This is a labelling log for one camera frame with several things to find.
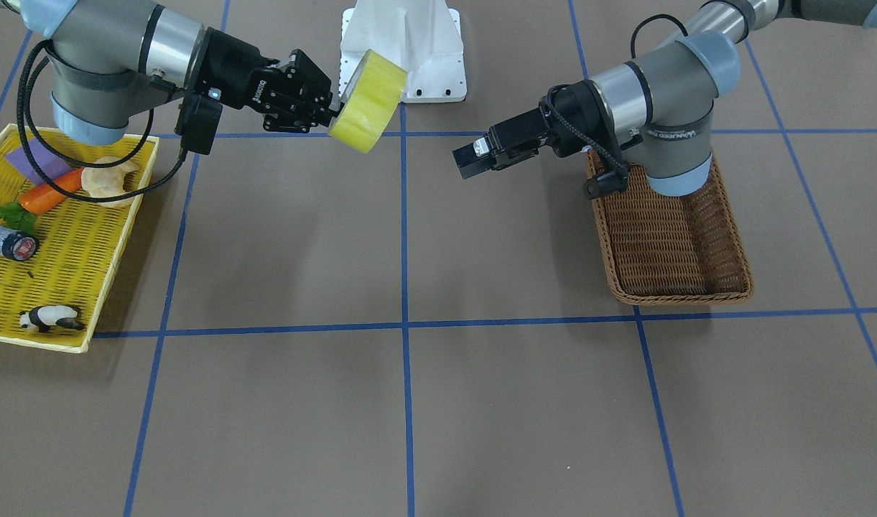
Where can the toy croissant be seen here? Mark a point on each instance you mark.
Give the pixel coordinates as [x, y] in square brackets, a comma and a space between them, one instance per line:
[108, 181]

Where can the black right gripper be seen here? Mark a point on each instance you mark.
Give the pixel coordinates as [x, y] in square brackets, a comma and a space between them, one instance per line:
[235, 70]

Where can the orange toy carrot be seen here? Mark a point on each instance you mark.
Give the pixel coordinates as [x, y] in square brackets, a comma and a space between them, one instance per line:
[21, 215]

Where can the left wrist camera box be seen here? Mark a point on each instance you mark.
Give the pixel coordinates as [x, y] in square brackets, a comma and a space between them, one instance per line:
[608, 182]

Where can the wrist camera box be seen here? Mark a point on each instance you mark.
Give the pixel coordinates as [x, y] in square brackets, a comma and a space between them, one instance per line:
[608, 182]
[198, 122]

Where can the toy panda figure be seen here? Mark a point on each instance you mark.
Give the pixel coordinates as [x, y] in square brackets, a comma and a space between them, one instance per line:
[44, 318]

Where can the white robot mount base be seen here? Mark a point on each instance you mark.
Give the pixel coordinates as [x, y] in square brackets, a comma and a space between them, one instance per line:
[422, 37]

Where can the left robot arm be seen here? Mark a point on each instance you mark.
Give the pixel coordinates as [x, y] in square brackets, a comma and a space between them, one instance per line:
[654, 110]

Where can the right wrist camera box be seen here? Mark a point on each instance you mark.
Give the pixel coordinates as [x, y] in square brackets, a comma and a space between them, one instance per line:
[198, 122]

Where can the brown wicker basket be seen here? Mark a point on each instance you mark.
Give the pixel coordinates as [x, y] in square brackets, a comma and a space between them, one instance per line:
[660, 251]

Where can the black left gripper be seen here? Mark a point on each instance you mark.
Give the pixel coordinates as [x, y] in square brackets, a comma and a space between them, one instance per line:
[522, 135]

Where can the yellow woven plastic basket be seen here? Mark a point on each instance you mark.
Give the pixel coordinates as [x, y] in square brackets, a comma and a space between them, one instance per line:
[81, 245]

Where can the small plastic bottle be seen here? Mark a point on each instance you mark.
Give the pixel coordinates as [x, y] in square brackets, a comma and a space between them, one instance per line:
[16, 245]

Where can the yellow clear tape roll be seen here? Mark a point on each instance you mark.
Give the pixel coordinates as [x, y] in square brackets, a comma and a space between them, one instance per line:
[369, 101]

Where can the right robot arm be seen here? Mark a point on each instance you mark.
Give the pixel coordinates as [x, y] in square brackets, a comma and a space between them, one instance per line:
[116, 59]

